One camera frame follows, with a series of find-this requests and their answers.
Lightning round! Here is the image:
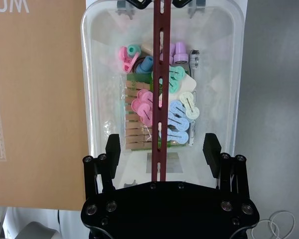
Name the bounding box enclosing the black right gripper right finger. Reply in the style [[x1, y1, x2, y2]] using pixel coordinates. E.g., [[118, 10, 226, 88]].
[[202, 132, 251, 200]]

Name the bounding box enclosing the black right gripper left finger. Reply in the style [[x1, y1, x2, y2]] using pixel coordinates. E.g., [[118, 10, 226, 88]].
[[82, 133, 122, 200]]

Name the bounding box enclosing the pack of wooden clothespins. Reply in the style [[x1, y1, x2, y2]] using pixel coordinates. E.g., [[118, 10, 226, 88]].
[[125, 73, 170, 152]]

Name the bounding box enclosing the blue plastic clip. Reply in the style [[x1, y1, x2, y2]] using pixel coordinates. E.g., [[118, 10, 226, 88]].
[[167, 114, 190, 132], [168, 100, 184, 118], [158, 129, 189, 145]]

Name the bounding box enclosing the pink plastic clip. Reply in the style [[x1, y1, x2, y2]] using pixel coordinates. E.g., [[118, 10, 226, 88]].
[[136, 89, 153, 106], [131, 99, 153, 126]]

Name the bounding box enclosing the cream plastic clip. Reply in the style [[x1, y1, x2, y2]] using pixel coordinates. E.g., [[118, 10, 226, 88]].
[[178, 91, 200, 120]]

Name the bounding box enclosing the clear plastic storage bin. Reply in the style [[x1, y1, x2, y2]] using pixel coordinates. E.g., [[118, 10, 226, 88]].
[[80, 0, 246, 190]]

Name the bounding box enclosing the white rounded block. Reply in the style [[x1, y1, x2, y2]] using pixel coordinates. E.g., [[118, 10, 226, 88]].
[[174, 74, 197, 94]]

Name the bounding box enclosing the mint green plastic clip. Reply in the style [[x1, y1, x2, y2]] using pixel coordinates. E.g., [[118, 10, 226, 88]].
[[167, 65, 187, 94]]

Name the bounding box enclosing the brown cardboard box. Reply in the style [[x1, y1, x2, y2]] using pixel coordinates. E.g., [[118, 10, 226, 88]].
[[0, 0, 89, 212]]

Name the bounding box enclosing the grey bristled toothbrush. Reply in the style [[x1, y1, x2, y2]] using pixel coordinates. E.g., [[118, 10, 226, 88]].
[[188, 49, 201, 75]]

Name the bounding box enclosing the blue plastic cap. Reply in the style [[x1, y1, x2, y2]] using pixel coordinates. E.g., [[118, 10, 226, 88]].
[[136, 55, 154, 74]]

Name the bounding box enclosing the purple plastic cap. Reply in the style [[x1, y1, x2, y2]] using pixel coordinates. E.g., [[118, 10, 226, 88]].
[[173, 42, 189, 63], [159, 43, 176, 63]]

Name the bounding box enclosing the teal plastic cap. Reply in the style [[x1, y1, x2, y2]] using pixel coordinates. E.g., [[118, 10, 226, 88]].
[[127, 44, 141, 56]]

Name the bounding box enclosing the black bin latch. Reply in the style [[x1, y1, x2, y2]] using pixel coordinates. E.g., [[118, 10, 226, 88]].
[[116, 0, 198, 11]]

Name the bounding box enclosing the white looped cable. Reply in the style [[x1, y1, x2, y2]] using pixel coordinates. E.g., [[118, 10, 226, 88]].
[[251, 210, 296, 238]]

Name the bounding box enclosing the pink ring-shaped clip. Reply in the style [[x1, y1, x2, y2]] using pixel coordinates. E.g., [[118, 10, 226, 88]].
[[118, 46, 142, 73]]

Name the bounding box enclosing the dark red slotted strap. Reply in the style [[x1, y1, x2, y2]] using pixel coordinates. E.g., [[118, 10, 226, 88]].
[[150, 0, 171, 183]]

